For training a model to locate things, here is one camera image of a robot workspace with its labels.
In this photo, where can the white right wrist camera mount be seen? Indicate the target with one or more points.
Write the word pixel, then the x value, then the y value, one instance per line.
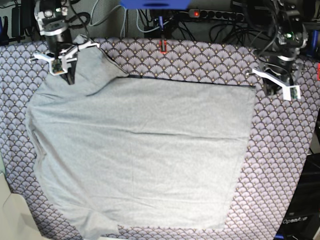
pixel 59 63

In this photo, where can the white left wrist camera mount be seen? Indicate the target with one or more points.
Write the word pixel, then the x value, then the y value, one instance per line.
pixel 273 83

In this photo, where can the black power strip red switch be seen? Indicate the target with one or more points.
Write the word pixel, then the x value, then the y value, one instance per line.
pixel 215 15

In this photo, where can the black OpenArm box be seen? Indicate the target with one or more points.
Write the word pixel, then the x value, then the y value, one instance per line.
pixel 302 219

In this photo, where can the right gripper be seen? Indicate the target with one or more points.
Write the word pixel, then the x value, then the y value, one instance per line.
pixel 57 43

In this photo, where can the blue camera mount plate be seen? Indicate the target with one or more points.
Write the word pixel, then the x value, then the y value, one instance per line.
pixel 156 4

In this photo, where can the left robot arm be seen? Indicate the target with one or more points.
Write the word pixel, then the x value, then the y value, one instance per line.
pixel 289 38

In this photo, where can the red black table clamp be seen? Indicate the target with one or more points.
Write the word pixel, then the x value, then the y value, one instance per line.
pixel 162 43

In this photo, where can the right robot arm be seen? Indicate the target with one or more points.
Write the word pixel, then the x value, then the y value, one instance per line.
pixel 51 18

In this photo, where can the grey T-shirt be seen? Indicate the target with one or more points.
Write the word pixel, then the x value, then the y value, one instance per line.
pixel 118 151

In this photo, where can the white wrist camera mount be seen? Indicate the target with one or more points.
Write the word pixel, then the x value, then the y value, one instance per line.
pixel 59 63
pixel 273 83

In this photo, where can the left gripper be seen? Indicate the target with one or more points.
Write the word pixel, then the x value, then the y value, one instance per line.
pixel 278 67

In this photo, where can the patterned fan-print tablecloth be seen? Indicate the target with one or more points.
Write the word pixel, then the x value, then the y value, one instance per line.
pixel 277 150

